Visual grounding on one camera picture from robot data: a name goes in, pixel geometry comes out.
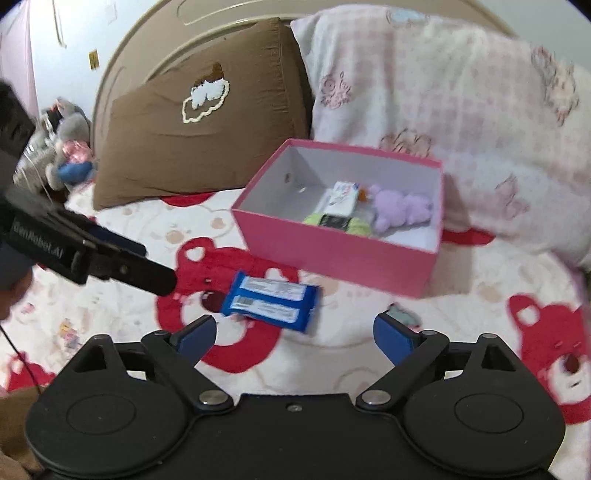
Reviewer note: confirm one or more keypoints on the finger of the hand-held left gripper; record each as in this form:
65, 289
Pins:
147, 277
120, 242

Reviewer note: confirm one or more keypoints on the white printed packet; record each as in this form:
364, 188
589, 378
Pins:
341, 198

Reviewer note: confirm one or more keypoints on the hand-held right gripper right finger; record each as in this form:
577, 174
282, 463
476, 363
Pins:
392, 339

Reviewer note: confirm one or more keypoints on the printed blanket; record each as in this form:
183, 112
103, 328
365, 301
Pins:
138, 221

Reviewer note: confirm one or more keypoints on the beige headboard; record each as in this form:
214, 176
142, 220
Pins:
152, 41

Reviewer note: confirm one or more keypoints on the pink checkered plush toy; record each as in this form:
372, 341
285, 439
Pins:
76, 148

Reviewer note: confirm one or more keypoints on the yellow wall sticker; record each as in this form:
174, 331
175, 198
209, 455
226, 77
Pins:
93, 59

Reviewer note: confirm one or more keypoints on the person's left hand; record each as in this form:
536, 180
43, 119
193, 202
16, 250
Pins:
11, 300

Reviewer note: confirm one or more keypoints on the purple plush toy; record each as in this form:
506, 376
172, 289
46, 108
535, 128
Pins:
397, 207

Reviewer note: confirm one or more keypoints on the brown cloth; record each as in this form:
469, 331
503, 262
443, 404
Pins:
11, 429

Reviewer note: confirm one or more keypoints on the blue plush toy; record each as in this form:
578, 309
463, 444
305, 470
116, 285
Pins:
74, 170

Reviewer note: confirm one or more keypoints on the pink cardboard box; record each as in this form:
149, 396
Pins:
346, 258

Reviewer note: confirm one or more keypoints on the grey plush toy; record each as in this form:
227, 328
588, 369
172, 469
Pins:
76, 127

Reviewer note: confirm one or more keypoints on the green yarn ball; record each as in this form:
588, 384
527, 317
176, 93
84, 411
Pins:
314, 218

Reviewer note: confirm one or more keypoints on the brown pillow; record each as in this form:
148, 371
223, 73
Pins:
152, 161

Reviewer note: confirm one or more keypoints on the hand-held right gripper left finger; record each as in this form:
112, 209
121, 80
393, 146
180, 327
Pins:
198, 339

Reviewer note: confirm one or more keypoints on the blue snack packet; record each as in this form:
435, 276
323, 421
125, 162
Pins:
309, 304

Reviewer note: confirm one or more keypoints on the pink checkered pillow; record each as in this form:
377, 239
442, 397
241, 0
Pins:
461, 115

